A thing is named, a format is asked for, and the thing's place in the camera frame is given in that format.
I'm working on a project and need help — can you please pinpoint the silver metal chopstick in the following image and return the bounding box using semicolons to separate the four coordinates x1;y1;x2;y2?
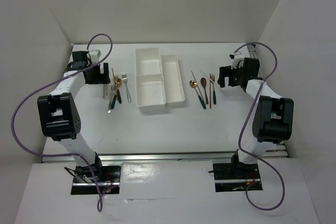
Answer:
191;70;204;99

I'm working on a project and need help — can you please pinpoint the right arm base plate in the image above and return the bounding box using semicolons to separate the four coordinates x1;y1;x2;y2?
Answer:
208;163;263;193

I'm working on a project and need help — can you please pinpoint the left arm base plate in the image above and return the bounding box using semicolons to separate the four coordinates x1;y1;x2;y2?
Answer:
65;165;121;195

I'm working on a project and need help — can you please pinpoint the large white divided tray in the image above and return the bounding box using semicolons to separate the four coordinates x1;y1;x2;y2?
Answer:
135;48;166;113

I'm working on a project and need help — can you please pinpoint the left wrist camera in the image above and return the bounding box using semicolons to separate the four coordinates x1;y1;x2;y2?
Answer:
88;50;101;62

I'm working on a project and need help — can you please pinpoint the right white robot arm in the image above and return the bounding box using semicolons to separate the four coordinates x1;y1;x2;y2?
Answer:
217;58;294;179

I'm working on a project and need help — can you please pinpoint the silver steel fork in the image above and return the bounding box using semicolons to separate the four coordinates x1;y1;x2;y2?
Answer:
121;72;132;103

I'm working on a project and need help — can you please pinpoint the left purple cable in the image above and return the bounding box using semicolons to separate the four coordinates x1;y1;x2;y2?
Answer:
10;34;113;213

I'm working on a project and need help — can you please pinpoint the brown wooden spoon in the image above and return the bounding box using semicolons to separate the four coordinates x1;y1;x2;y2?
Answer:
201;78;208;104

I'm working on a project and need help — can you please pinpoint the gold fork green handle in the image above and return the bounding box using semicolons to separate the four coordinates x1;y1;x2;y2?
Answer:
111;85;117;110
209;73;216;104

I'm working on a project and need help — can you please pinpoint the gold spoon green handle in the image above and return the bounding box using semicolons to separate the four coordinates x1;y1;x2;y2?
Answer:
114;77;122;104
189;80;206;110

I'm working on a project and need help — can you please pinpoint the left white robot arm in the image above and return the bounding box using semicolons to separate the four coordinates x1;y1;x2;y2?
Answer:
37;63;110;182

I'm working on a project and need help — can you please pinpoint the aluminium rail front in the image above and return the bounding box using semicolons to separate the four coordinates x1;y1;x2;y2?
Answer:
42;149;288;163

